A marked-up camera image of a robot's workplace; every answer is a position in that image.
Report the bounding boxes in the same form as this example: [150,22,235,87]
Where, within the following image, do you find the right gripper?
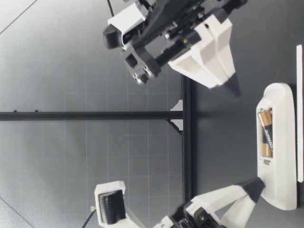
[121,0,247,97]

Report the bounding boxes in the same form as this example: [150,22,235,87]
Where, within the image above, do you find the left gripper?
[161,177,266,228]

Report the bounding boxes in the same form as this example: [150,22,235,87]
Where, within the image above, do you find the white remote control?
[256,82,299,211]

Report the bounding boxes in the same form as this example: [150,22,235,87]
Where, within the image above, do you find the gold and black battery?
[258,111,274,153]
[262,142,273,158]

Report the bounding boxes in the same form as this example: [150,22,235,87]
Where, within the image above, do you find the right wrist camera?
[103,6,146,50]

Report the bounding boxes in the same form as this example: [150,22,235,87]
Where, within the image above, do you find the black frame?
[0,76,199,205]

